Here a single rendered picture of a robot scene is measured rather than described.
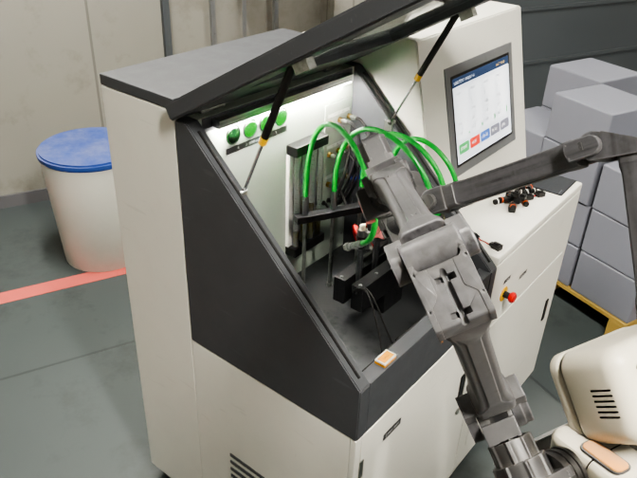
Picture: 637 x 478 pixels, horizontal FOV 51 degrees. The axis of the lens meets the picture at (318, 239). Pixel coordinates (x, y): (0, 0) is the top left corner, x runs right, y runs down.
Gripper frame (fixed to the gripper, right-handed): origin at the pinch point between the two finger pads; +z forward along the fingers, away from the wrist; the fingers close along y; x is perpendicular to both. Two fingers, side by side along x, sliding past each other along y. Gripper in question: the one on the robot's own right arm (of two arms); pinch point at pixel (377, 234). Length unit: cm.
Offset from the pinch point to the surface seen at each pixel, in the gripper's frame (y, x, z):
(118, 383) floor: -3, 44, 155
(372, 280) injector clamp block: -10.0, -0.2, 11.4
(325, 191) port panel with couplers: 22.2, -10.2, 29.6
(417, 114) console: 29.3, -31.1, -0.2
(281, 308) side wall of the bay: -8.4, 34.5, 0.0
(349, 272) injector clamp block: -5.4, 2.8, 15.9
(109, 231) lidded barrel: 73, 13, 196
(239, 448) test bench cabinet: -39, 39, 52
